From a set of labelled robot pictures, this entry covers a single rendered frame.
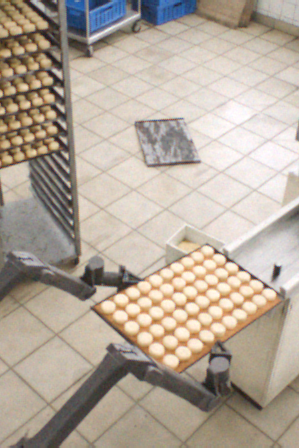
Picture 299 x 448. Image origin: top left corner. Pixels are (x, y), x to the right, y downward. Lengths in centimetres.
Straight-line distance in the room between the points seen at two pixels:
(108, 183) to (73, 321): 127
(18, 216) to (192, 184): 126
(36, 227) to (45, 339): 76
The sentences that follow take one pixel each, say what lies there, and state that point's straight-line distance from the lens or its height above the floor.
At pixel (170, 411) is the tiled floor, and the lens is 312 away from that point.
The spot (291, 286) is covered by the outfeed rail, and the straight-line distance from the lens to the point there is 246.
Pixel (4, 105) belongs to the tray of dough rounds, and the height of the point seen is 114.
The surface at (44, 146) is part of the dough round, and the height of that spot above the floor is 88.
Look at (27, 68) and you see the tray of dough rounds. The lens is 295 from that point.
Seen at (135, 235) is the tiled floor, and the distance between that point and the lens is 394.
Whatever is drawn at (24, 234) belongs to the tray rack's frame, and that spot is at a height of 15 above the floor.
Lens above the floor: 263
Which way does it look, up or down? 40 degrees down
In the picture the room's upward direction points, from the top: 2 degrees clockwise
